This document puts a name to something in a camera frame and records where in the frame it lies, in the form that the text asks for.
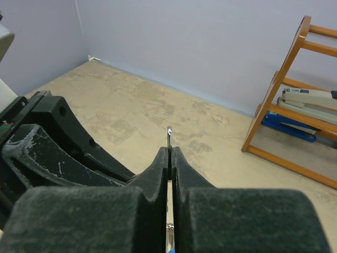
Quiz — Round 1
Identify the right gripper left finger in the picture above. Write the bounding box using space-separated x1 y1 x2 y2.
1 147 169 252

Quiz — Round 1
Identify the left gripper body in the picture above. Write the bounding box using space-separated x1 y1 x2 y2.
1 90 52 148

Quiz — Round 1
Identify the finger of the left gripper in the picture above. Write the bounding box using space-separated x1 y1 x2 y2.
28 95 135 182
1 124 126 195

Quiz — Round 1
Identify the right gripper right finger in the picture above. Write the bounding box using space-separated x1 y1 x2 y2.
171 147 331 252

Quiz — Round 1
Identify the wooden shelf rack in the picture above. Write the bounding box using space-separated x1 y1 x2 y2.
241 16 336 189

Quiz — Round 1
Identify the blue stapler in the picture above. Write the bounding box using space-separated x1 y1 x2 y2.
262 111 317 142

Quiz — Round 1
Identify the white stapler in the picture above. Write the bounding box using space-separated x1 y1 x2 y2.
277 88 337 125

